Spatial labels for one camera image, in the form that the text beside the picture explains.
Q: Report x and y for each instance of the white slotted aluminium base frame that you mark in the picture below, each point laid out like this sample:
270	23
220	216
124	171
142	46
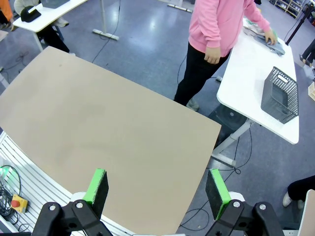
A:
32	172

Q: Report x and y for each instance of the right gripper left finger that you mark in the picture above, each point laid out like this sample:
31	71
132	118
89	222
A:
96	191

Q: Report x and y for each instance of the person in pink hoodie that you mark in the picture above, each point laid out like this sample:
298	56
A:
214	19

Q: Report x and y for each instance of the black box under table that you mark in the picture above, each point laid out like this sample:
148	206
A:
229	118

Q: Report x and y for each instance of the yellow emergency stop button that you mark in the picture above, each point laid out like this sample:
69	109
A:
19	200

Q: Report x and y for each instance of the person in orange top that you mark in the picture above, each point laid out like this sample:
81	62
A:
5	9

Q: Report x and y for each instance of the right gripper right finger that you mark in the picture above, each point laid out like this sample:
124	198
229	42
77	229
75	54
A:
219	194

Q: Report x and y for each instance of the folded cloths on table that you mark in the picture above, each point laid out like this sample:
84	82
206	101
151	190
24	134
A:
249	23

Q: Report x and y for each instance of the white table with curved edge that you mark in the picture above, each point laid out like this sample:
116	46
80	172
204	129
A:
49	17
248	73

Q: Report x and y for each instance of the white power strip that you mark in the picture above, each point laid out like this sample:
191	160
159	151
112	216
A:
219	78

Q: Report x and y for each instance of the grey laptop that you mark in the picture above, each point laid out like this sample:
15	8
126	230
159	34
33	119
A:
54	3

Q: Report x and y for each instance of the person's left forearm pink sleeve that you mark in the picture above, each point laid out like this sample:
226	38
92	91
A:
262	20

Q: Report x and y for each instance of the light wooden board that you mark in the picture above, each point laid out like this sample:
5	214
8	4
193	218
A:
308	216

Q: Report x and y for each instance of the wooden shoe shelf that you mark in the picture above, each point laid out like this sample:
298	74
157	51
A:
290	7

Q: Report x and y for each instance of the person in black trousers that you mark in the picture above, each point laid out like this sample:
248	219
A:
301	189

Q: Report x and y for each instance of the white table leg foot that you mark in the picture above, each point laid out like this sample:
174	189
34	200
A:
104	22
178	7

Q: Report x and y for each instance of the person's right forearm pink sleeve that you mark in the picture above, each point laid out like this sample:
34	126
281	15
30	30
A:
212	37

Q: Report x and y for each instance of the beige patterned cloth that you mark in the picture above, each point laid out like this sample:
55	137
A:
253	30

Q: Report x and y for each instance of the grey blue cloth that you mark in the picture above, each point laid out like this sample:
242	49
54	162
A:
278	49

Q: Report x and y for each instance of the black camera tripod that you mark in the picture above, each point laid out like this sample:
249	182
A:
296	27

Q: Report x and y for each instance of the black cap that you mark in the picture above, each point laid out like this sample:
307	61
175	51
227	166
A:
28	16

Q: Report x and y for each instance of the dark grey perforated plastic basket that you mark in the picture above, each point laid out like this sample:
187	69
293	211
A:
292	96

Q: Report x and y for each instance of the person's right hand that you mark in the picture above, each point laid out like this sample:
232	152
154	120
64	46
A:
212	55

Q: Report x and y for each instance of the person's left hand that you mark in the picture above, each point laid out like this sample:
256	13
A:
270	37

